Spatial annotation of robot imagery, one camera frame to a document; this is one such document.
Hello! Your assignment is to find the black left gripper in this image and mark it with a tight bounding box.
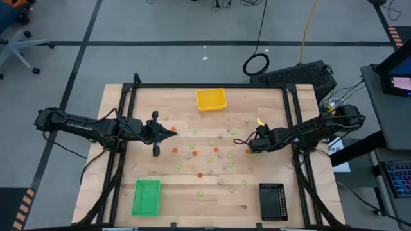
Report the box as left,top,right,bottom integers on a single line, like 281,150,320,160
143,110,179,158

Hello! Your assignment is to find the yellow plastic basket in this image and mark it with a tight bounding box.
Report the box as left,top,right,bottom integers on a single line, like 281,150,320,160
195,87,227,112

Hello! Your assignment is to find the black plastic basket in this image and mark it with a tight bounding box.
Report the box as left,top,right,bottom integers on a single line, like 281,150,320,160
258,182,289,222

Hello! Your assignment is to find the green plastic basket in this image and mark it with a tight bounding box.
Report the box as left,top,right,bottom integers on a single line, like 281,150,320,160
131,179,162,218

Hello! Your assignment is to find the black computer case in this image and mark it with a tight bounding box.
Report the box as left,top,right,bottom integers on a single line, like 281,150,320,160
249,60,338,104

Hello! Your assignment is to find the white paper sheet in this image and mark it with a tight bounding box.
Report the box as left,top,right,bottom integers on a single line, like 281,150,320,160
326,137,351,173

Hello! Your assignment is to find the grey desk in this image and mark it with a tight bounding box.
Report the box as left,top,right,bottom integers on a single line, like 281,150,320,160
360,63,411,151

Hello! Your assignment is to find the backlit keyboard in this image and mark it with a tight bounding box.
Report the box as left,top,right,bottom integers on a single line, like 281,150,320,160
380,159,411,199

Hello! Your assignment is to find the black computer monitor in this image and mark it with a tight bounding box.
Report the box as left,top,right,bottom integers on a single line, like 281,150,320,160
374,40,411,98

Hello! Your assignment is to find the black orange striped mat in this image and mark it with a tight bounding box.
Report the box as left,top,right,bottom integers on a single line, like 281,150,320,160
387,25,411,51
0,187,35,231

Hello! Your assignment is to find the office chair with grey base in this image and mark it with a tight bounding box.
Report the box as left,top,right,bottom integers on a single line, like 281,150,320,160
0,0,55,80

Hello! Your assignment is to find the black metal table frame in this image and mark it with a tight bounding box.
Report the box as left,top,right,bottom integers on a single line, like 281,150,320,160
75,72,347,230

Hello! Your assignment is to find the black coiled cable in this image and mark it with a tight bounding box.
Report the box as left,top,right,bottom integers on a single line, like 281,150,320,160
242,0,270,77

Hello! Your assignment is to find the yellow cable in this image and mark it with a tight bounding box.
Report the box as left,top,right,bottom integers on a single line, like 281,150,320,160
299,0,319,64

